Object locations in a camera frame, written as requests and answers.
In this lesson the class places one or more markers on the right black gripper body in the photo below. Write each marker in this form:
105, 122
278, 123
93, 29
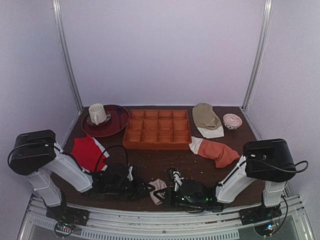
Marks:
171, 191

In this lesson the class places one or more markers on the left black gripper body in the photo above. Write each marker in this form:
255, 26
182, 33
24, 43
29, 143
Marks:
136, 186

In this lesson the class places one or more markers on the mauve underwear white waistband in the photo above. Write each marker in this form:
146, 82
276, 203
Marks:
157, 195

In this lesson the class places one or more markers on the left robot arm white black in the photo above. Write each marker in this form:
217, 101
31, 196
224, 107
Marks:
36, 154

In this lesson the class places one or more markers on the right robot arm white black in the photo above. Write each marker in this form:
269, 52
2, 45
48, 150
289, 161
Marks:
267, 160

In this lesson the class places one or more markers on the red underwear white trim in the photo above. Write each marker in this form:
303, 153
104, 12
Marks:
87, 151

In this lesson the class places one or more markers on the orange underwear white waistband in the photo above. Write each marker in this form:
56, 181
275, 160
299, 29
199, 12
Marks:
220, 153

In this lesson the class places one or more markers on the khaki underwear cream waistband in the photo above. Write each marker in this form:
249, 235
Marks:
207, 122

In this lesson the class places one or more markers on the orange wooden compartment tray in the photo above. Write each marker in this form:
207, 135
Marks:
158, 129

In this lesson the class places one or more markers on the dark red bowl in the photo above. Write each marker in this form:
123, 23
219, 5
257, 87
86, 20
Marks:
118, 120

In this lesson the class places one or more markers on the dark saucer plate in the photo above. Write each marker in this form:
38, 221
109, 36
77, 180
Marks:
108, 117

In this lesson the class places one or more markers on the cream ceramic mug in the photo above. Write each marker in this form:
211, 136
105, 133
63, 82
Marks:
97, 113

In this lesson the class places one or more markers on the pink patterned small bowl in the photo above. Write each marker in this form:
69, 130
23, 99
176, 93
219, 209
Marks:
232, 121

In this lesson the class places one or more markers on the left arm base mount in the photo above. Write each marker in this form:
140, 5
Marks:
67, 219

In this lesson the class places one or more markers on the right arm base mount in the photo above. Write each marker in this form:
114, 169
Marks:
266, 220

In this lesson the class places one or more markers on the right aluminium frame post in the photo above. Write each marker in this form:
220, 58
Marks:
261, 46

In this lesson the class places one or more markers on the aluminium frame post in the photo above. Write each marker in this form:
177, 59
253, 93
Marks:
261, 46
57, 12

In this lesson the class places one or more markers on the left aluminium frame post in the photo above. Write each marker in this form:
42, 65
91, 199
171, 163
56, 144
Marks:
57, 12

